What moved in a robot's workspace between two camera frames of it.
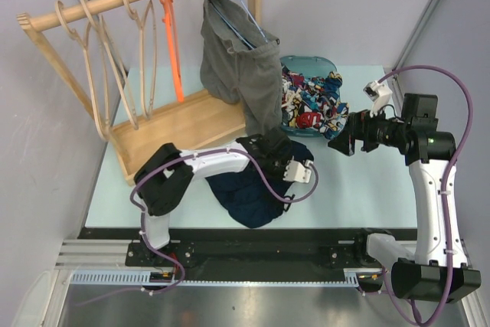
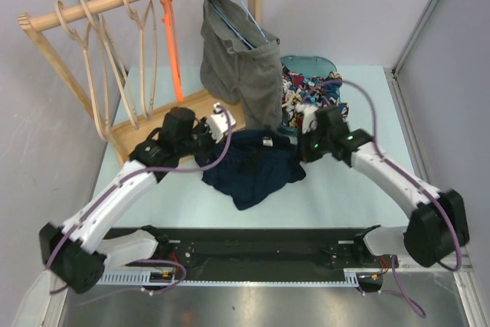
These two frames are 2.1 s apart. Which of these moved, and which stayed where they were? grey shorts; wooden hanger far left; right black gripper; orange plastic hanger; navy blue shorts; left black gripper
Moved: left black gripper; navy blue shorts; right black gripper
Stayed: orange plastic hanger; wooden hanger far left; grey shorts
